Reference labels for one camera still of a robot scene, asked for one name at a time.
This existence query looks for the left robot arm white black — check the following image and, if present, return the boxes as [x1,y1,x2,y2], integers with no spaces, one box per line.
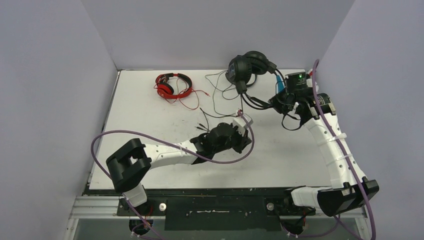
[105,122,253,215]

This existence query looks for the small black headphones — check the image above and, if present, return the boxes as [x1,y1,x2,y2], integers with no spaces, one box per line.
[204,63,259,98]

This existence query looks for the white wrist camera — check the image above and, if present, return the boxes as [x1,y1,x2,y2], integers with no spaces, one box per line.
[232,115,253,135]
[305,68,313,80]

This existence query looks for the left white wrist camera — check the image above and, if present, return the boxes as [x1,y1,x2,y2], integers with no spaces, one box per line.
[232,115,253,135]

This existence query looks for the large black blue headphones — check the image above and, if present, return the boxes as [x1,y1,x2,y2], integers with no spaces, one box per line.
[195,50,304,132]

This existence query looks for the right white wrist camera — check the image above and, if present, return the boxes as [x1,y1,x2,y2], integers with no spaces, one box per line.
[305,68,313,80]

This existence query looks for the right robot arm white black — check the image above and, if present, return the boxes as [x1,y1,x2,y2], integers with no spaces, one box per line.
[269,71,380,217]

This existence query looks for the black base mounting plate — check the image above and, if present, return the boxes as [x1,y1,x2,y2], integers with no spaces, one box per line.
[83,187,318,235]

